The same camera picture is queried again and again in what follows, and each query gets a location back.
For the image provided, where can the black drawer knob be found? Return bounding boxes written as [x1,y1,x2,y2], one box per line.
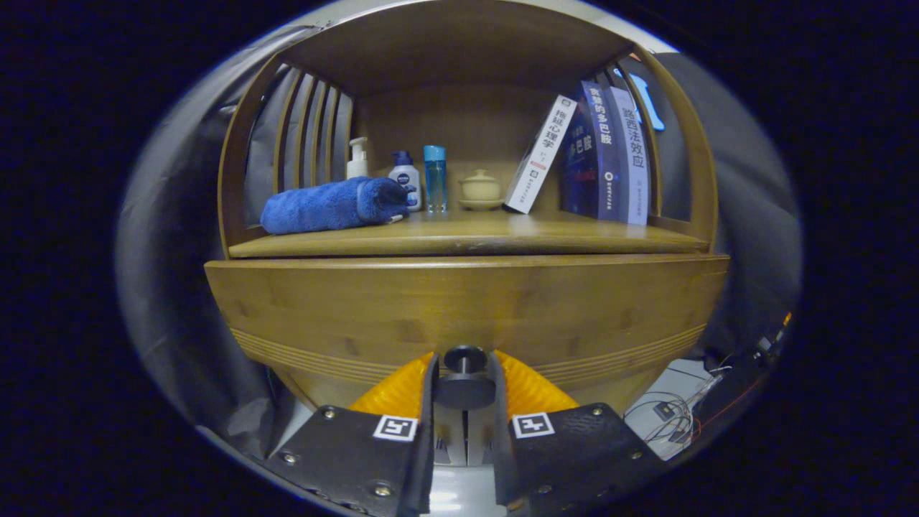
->
[434,345,498,411]

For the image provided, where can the cream lidded teacup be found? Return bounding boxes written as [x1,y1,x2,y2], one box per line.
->
[458,169,505,212]

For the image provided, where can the white book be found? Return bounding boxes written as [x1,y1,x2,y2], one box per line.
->
[503,95,579,215]

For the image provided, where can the tangled thin cables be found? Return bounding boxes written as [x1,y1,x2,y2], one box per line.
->
[623,363,726,450]

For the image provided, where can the pale grey book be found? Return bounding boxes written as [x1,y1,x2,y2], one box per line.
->
[607,85,651,226]

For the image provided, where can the white pump bottle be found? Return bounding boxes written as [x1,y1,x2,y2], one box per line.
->
[346,137,370,180]

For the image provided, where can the blue rolled towel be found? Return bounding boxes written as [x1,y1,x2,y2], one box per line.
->
[260,177,411,236]

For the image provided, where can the wooden countertop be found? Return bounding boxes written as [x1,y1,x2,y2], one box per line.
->
[228,208,712,259]

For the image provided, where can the black floor equipment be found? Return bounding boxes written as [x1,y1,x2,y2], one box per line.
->
[693,312,794,432]

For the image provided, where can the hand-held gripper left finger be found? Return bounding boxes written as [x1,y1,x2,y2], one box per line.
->
[264,350,440,517]

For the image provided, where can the wooden cabinet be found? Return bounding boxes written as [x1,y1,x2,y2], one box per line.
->
[205,0,731,467]

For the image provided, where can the clear blue bottle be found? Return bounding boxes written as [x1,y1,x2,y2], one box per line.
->
[423,145,448,214]

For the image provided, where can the white bottle with blue cap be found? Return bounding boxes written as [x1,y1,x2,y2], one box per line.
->
[388,150,422,213]

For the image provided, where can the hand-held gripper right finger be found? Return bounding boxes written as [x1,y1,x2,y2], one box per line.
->
[488,350,667,517]

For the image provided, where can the dark blue book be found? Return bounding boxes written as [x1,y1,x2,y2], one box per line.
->
[560,79,622,222]

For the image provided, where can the wooden drawer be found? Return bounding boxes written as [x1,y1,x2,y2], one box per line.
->
[205,253,731,417]

